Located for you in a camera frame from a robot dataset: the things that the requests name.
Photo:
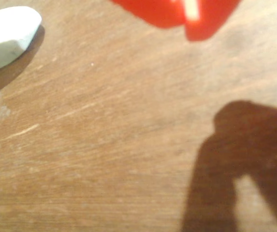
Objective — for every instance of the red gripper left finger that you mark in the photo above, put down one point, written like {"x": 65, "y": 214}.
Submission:
{"x": 152, "y": 12}

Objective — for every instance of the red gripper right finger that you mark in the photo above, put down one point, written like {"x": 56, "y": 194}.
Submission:
{"x": 210, "y": 19}

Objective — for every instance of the white oval eraser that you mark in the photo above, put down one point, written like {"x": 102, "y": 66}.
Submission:
{"x": 5, "y": 31}

